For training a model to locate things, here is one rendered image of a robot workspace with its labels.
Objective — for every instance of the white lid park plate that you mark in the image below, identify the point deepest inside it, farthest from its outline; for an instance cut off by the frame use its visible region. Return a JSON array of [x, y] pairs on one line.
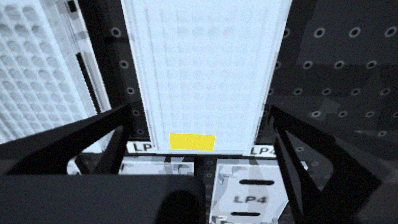
[[75, 166]]

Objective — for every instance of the dark grey perforated base plate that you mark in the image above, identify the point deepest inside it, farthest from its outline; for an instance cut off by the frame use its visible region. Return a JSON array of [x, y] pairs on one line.
[[338, 63]]

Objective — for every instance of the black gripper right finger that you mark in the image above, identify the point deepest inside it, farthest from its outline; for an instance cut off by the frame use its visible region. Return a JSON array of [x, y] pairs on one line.
[[365, 170]]

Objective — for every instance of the light grey flat plate with corner pegs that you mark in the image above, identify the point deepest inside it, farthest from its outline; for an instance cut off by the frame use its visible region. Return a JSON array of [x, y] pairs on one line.
[[157, 165]]

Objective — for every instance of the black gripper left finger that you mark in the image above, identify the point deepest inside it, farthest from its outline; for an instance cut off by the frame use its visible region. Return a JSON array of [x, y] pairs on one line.
[[49, 152]]

